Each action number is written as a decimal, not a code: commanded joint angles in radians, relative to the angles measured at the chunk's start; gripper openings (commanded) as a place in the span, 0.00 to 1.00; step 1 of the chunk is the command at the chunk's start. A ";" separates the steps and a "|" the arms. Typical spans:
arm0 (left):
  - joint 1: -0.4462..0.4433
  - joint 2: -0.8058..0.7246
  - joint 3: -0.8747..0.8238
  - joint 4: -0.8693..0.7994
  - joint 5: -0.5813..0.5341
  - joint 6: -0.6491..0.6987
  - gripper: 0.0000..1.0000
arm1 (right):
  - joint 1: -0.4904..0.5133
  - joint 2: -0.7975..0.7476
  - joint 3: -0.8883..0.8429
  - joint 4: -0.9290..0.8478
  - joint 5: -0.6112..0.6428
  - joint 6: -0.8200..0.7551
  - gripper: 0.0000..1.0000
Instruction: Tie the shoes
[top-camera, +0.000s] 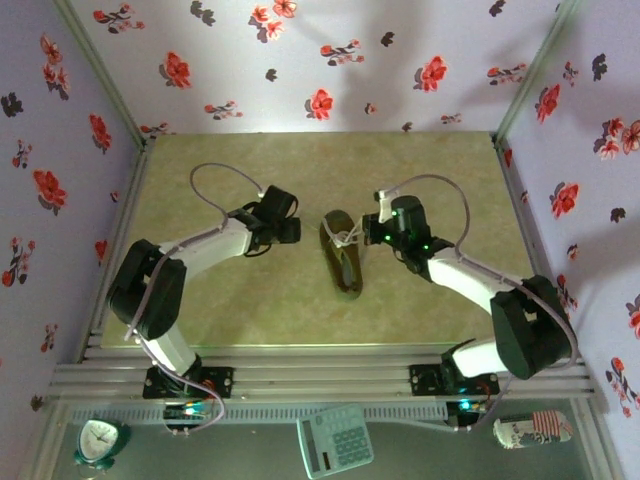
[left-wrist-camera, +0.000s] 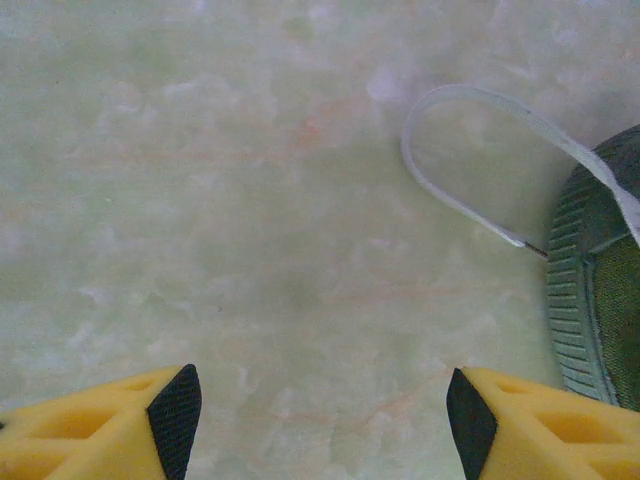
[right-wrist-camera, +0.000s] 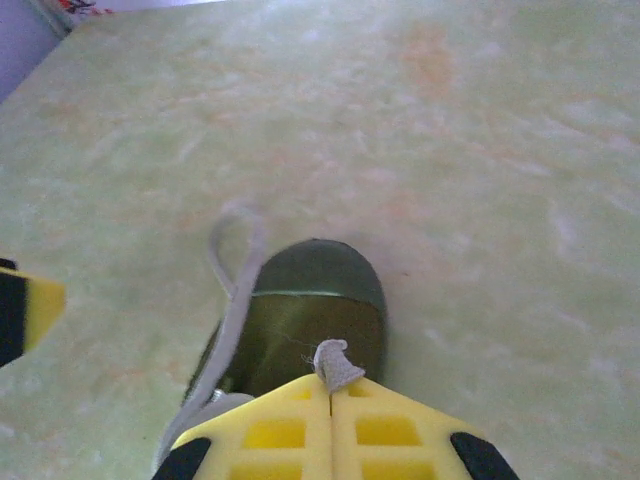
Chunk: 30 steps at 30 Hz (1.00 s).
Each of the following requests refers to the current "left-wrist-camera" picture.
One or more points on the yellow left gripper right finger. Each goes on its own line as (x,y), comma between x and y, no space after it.
(550,435)

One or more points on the olive green canvas shoe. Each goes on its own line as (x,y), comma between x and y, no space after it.
(600,300)

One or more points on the white shoelace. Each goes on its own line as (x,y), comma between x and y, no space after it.
(500,102)

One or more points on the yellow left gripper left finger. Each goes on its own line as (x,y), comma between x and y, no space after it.
(90,435)

